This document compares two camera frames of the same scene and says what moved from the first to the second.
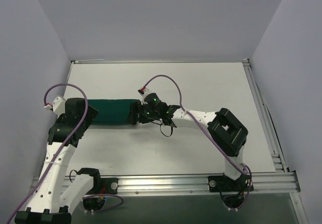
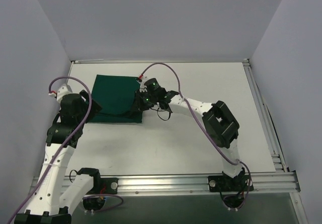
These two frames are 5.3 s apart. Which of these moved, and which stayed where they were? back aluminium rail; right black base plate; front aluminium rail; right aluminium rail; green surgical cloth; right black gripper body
Moved: green surgical cloth; right black gripper body
Stayed: right black base plate; back aluminium rail; front aluminium rail; right aluminium rail
